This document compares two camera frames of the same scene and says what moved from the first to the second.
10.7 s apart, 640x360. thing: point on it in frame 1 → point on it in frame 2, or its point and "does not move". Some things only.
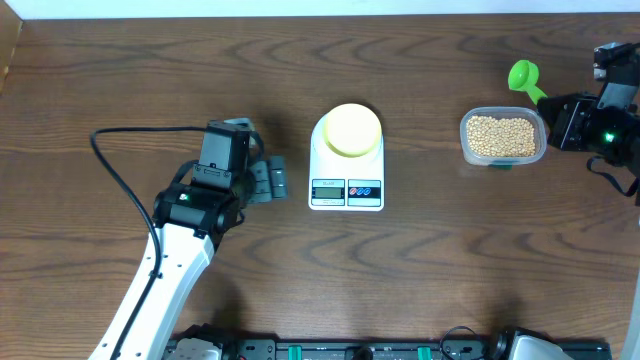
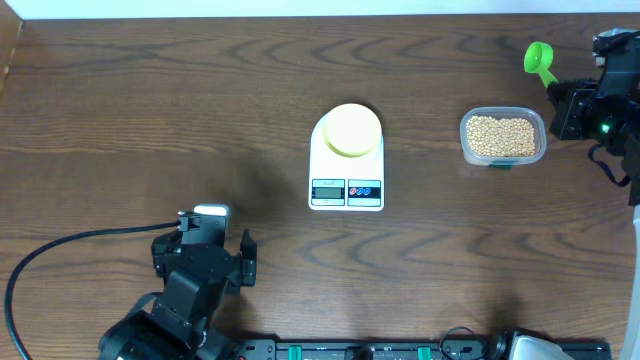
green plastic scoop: [523, 76] → [538, 58]
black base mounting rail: [366, 349] does not move
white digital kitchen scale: [341, 183] does not move
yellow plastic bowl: [352, 130] does not move
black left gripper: [264, 191] → [245, 270]
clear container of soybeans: [500, 136] does not move
